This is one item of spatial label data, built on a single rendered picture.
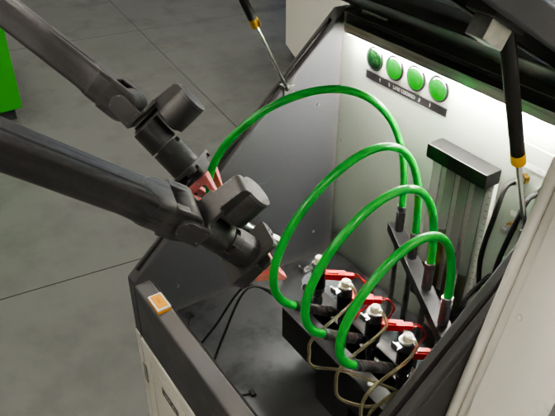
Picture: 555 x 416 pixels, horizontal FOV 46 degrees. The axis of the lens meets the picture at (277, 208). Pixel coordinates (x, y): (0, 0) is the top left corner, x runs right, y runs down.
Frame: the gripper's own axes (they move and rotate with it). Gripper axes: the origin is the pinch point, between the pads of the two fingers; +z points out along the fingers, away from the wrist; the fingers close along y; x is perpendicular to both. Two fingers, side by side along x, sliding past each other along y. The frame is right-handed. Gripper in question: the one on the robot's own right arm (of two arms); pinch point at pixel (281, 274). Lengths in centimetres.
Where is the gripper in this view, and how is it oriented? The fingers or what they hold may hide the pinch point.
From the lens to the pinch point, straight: 113.8
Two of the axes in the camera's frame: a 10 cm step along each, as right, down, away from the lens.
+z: 6.4, 4.7, 6.2
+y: 7.0, -6.9, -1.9
